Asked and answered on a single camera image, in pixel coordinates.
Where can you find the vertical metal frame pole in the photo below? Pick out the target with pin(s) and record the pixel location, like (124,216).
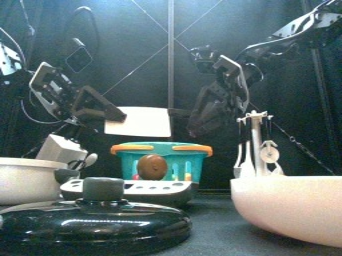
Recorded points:
(169,53)

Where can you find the white paper sheet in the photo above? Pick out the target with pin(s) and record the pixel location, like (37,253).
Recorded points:
(139,121)

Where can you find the white utensil stand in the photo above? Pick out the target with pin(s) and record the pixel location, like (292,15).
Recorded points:
(255,143)

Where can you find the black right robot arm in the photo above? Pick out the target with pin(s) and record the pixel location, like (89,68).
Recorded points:
(294,30)

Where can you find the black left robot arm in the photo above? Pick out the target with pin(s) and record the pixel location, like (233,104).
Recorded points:
(9,61)

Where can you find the white toy pot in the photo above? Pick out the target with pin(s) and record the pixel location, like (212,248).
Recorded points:
(26,181)

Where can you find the red toy tomato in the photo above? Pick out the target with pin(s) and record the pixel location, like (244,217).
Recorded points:
(135,177)

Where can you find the black pot lid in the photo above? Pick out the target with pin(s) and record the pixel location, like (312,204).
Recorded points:
(88,223)

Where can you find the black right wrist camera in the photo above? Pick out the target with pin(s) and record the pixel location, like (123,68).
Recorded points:
(203,58)

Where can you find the white box-shaped toy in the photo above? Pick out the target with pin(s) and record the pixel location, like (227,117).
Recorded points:
(60,150)

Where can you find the grey toy spoon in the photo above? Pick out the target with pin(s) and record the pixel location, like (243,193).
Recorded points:
(89,159)

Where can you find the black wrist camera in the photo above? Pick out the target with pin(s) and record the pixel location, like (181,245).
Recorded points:
(203,58)
(80,57)

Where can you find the white toy pizza cutter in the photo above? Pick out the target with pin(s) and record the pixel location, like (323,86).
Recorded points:
(268,151)

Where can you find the white toy spatula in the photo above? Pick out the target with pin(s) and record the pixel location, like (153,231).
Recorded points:
(240,160)

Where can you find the teal basket with orange rim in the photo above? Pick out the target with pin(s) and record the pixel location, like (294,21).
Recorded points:
(161,160)

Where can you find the brown round food item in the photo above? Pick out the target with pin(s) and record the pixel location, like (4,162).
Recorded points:
(152,167)

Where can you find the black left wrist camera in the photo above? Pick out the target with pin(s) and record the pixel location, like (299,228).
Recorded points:
(80,57)

